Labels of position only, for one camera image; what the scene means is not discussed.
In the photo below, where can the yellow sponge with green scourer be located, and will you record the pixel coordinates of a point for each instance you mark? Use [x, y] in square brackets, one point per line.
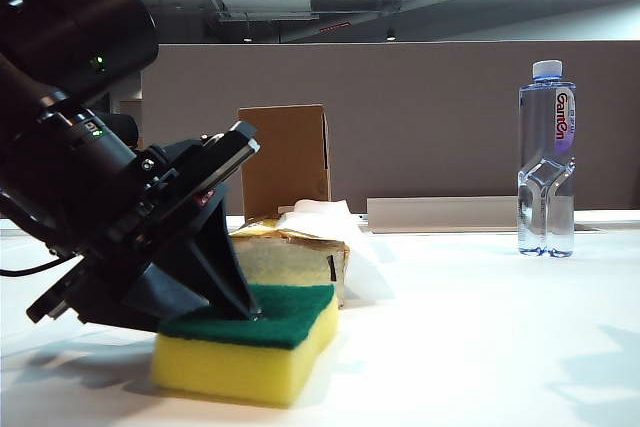
[240, 367]

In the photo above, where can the brown cardboard box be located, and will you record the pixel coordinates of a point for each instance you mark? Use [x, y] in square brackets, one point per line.
[290, 162]

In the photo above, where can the wide brown desk partition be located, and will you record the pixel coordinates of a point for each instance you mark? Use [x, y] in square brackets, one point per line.
[425, 122]

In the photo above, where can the clear Ganten water bottle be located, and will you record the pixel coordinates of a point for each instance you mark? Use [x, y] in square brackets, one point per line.
[545, 197]

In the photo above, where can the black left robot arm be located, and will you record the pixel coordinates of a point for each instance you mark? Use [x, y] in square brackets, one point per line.
[65, 97]

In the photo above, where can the white tissue sheet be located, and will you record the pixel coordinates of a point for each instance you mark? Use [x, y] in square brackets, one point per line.
[360, 257]

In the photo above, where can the black office chair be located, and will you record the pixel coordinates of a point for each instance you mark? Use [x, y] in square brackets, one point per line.
[125, 129]

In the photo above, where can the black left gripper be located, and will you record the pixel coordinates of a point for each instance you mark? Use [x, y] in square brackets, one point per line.
[175, 182]

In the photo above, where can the gold wrapped tissue pack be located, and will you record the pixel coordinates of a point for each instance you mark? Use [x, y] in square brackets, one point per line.
[285, 259]

